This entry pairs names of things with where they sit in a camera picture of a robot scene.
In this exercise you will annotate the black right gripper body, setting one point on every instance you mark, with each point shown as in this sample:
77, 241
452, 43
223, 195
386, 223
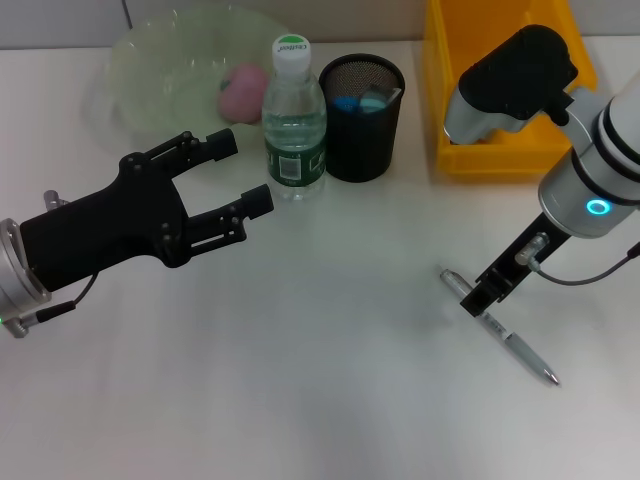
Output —
530, 250

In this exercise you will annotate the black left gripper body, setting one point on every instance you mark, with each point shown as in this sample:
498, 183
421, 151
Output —
100, 235

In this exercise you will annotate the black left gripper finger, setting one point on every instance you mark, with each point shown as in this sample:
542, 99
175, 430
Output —
257, 202
222, 145

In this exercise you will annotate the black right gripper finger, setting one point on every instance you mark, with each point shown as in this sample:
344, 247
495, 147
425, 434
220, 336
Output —
500, 291
477, 300

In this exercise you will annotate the pink toy peach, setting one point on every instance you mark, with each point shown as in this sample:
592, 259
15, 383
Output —
240, 95

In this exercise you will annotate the clear grey ballpoint pen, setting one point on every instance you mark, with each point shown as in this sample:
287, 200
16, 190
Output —
525, 352

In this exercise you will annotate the clear green-label water bottle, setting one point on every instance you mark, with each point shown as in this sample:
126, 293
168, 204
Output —
295, 110

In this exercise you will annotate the blue sheathed scissors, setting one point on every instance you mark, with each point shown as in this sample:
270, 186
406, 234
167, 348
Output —
347, 105

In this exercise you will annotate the transparent plastic ruler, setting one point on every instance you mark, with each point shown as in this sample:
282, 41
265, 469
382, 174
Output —
395, 95

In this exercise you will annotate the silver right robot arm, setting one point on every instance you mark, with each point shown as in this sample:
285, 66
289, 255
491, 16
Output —
600, 165

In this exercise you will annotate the green translucent fruit bowl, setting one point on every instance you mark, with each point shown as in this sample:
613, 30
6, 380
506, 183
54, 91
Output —
165, 90

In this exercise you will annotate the black mesh pen holder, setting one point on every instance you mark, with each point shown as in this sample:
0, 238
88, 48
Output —
360, 145

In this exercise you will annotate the yellow plastic bin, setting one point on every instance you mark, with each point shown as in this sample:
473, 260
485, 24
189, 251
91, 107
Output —
500, 160

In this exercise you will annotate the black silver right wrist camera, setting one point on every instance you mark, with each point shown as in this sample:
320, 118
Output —
515, 75

